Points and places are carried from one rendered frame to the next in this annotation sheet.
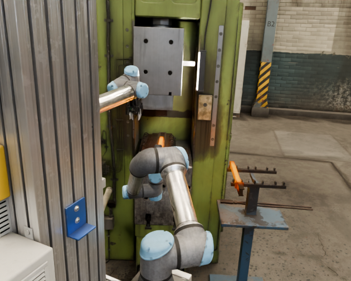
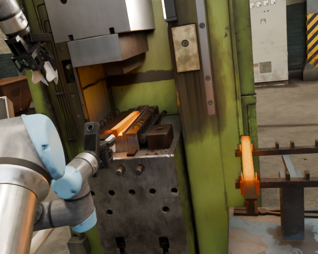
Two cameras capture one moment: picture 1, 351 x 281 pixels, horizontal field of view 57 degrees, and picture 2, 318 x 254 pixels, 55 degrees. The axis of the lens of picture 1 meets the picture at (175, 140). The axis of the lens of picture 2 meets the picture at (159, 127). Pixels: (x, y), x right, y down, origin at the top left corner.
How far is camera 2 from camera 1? 1.06 m
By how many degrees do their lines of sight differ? 14
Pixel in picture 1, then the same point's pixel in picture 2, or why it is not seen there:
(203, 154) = (199, 130)
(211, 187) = (224, 183)
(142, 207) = (107, 227)
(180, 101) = (163, 54)
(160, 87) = (93, 22)
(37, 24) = not seen: outside the picture
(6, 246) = not seen: outside the picture
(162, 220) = (143, 246)
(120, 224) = (98, 247)
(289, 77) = not seen: outside the picture
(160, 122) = (141, 92)
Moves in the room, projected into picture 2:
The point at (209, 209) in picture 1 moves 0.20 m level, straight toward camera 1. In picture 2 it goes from (226, 219) to (220, 249)
